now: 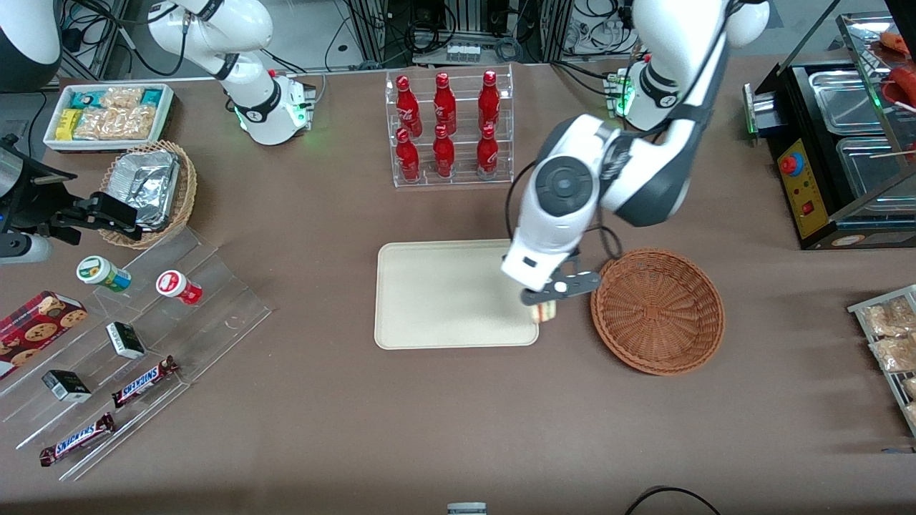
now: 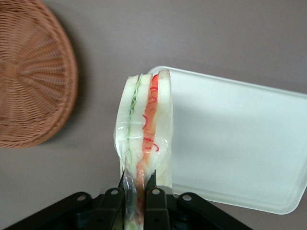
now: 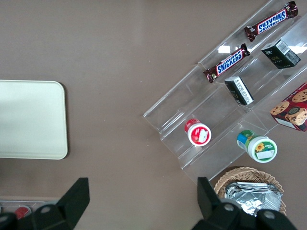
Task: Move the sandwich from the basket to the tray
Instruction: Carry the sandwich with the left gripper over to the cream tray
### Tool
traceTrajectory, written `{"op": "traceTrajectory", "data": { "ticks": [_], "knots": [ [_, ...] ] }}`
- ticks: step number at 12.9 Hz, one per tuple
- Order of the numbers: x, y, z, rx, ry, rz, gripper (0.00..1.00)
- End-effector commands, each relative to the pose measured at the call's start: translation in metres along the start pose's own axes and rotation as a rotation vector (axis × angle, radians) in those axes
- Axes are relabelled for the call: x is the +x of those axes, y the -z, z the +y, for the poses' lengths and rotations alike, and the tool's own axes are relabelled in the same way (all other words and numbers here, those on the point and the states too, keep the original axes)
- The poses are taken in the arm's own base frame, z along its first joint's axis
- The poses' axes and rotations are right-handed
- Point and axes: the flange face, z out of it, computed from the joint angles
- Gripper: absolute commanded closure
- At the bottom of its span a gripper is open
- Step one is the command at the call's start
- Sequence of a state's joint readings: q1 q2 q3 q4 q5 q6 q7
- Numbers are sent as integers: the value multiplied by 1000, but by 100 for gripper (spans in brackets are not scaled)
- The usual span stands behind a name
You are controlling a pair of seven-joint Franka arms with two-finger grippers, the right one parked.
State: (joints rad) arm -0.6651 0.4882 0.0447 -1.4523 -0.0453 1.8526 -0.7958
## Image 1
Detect small clear cracker bag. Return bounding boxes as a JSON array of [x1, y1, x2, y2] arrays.
[[100, 87, 145, 112]]

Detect yellow snack packet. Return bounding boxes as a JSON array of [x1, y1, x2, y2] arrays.
[[56, 108, 84, 142]]

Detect snickers chocolate bar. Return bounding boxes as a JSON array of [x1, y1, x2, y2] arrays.
[[111, 355, 179, 409], [39, 413, 116, 468]]

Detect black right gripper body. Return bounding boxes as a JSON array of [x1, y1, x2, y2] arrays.
[[0, 137, 78, 244]]

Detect light wicker basket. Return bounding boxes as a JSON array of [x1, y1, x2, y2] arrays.
[[98, 140, 198, 250]]

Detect cream plastic tray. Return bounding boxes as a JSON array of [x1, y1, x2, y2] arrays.
[[374, 239, 540, 350]]

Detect black looped cable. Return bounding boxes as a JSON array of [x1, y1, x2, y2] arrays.
[[623, 486, 723, 515]]

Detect aluminium frame rack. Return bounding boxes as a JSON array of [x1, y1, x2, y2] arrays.
[[343, 0, 575, 67]]

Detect red chocolate cookie box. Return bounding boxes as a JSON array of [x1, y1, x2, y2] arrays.
[[0, 290, 89, 381]]

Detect green lid cup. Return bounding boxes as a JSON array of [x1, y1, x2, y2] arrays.
[[77, 255, 132, 293]]

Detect black food warmer appliance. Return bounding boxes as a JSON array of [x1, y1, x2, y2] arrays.
[[743, 11, 916, 251]]

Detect clear bagged pastry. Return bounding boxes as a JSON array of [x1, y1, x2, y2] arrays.
[[869, 335, 916, 373], [862, 296, 916, 338]]

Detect red lid cup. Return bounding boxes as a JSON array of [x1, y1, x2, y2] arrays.
[[156, 270, 203, 306]]

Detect clear acrylic bottle rack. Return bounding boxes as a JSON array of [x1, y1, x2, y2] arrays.
[[385, 64, 515, 189]]

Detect large clear cracker bag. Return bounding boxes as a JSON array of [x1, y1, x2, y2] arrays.
[[74, 105, 157, 141]]

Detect clear acrylic stepped stand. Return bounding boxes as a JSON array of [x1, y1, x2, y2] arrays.
[[0, 227, 273, 482]]

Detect white rectangular snack bin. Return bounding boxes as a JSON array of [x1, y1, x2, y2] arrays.
[[43, 83, 175, 153]]

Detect round brown wicker basket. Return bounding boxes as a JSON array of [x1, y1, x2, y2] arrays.
[[590, 248, 726, 376]]

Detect small black box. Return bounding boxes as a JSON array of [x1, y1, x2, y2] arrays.
[[42, 369, 93, 403], [106, 321, 146, 361]]

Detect metal wire rack tray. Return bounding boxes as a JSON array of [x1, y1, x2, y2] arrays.
[[847, 285, 916, 438]]

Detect steel warmer pan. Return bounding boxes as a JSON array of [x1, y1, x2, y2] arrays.
[[835, 136, 916, 201], [807, 69, 888, 134]]

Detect red cola bottle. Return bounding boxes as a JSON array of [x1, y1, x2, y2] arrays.
[[396, 127, 422, 181], [432, 124, 457, 179], [396, 75, 424, 137], [476, 124, 500, 179], [478, 69, 501, 132], [433, 72, 458, 134]]

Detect aluminium foil container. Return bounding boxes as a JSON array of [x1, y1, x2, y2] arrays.
[[107, 149, 180, 232]]

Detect red sausage food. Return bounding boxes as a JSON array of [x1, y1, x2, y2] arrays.
[[883, 59, 916, 109]]

